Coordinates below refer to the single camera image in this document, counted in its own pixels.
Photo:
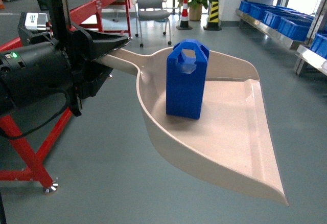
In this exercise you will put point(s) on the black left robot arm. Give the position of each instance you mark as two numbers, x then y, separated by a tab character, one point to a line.
63	60

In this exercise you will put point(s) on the blue plastic part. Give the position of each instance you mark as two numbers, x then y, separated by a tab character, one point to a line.
185	78

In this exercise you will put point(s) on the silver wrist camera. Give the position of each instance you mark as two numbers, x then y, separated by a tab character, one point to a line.
33	28

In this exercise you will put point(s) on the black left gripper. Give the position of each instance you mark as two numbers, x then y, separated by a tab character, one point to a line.
87	77

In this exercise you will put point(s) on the beige plastic dustpan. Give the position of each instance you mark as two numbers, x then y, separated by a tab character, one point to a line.
230	144

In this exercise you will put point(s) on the grey office chair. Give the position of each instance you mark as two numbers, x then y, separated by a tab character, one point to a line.
151	10

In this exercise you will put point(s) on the yellow black striped bollard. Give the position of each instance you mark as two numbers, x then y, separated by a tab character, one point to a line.
213	23

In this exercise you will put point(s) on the steel shelf rack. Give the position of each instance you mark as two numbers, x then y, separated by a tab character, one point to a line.
266	19

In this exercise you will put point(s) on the red white traffic cone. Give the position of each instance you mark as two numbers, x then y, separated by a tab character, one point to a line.
184	20

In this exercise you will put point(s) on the blue plastic bin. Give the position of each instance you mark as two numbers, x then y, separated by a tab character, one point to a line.
295	29

